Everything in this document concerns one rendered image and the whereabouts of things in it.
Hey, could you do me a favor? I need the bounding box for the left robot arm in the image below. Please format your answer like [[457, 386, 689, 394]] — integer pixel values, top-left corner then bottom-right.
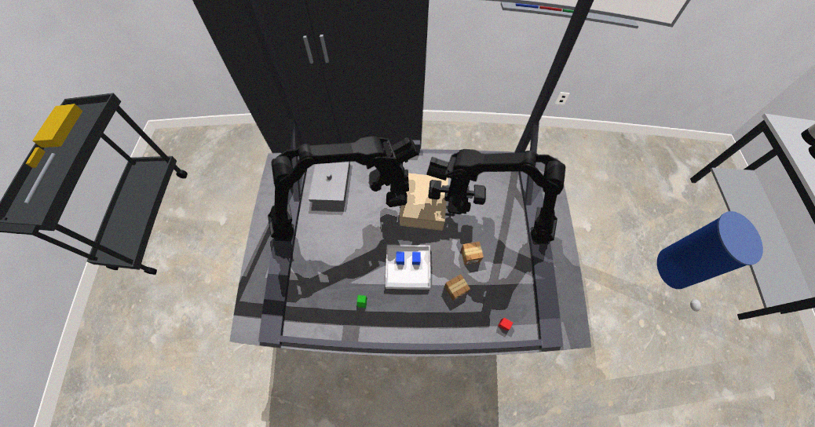
[[426, 149, 565, 244]]

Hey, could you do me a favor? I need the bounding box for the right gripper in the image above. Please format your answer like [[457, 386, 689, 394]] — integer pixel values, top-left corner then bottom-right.
[[380, 161, 409, 207]]

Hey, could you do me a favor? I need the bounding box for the white open-top tray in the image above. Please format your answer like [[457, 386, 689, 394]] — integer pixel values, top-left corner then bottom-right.
[[386, 245, 430, 290]]

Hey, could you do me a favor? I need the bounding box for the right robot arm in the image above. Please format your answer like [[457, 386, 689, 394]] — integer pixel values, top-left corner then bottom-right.
[[268, 136, 418, 241]]

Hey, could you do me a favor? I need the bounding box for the brown cardboard box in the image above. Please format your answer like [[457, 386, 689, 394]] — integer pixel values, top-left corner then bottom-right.
[[444, 274, 470, 301], [461, 242, 483, 265]]

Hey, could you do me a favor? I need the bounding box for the red block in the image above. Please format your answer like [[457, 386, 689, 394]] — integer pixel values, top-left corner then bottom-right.
[[498, 318, 513, 330]]

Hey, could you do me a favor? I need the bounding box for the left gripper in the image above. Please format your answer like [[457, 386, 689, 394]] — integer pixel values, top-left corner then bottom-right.
[[428, 180, 486, 205]]

